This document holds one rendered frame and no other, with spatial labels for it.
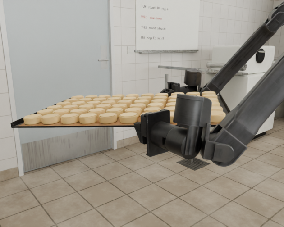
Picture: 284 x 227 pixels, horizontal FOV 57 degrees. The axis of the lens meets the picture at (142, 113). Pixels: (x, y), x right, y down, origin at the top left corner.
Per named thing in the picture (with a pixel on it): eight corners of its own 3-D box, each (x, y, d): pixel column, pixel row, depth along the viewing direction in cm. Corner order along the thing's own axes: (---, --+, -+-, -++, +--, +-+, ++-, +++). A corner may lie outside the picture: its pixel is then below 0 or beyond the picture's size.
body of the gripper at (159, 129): (144, 155, 61) (164, 165, 55) (142, 112, 59) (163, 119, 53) (165, 148, 65) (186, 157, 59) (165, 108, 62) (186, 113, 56)
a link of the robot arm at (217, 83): (292, 18, 88) (285, 16, 97) (279, 7, 88) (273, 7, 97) (206, 108, 108) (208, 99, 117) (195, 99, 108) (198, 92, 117)
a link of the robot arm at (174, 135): (182, 162, 50) (203, 160, 53) (188, 126, 49) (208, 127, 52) (160, 151, 55) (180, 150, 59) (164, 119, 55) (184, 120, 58)
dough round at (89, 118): (77, 121, 74) (76, 115, 74) (93, 118, 77) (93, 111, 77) (83, 125, 70) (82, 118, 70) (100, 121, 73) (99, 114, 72)
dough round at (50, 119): (49, 120, 79) (48, 113, 78) (63, 120, 77) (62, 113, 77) (38, 124, 74) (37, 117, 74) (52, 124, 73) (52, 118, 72)
